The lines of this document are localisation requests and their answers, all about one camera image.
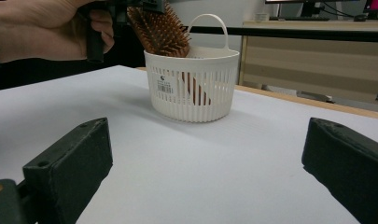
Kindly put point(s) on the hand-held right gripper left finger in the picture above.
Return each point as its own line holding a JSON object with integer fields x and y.
{"x": 71, "y": 174}

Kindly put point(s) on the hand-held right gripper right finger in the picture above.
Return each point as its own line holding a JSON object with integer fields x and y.
{"x": 348, "y": 168}

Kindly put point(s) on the brown wooden hairbrush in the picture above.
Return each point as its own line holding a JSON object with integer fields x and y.
{"x": 160, "y": 34}

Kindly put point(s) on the white plastic slotted basket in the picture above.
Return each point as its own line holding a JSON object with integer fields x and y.
{"x": 221, "y": 59}

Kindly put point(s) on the white table cover sheet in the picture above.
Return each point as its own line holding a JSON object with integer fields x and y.
{"x": 177, "y": 161}

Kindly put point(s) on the small pale cup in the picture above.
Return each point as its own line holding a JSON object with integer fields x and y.
{"x": 262, "y": 16}

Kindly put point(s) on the light wooden desk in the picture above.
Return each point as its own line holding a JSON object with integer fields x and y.
{"x": 301, "y": 62}

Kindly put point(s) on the black keyboard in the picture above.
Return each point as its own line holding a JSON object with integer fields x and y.
{"x": 298, "y": 18}

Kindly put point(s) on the black computer monitor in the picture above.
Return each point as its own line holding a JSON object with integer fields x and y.
{"x": 311, "y": 4}

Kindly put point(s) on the black horizontal frame bar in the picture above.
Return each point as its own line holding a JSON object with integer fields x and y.
{"x": 301, "y": 33}

